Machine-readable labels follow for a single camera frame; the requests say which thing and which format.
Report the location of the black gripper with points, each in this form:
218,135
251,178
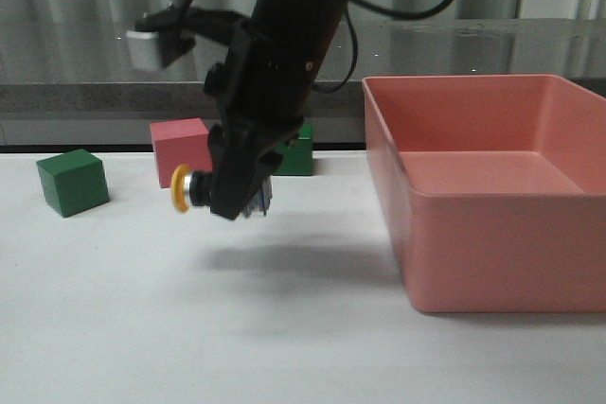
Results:
260,87

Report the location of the yellow push button switch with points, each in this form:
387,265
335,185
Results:
192,188

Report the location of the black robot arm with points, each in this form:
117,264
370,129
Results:
306,26

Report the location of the right green wooden cube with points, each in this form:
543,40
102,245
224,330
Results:
297,159

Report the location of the green wooden cube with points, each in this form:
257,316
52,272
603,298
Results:
297,159
73,182

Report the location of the tall pink wooden block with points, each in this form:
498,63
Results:
178,142

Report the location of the left green wooden cube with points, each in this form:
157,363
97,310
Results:
73,182

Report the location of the grey stone ledge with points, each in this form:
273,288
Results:
72,84

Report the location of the pink plastic bin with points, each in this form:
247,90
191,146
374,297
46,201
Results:
492,189

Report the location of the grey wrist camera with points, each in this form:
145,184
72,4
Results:
152,42

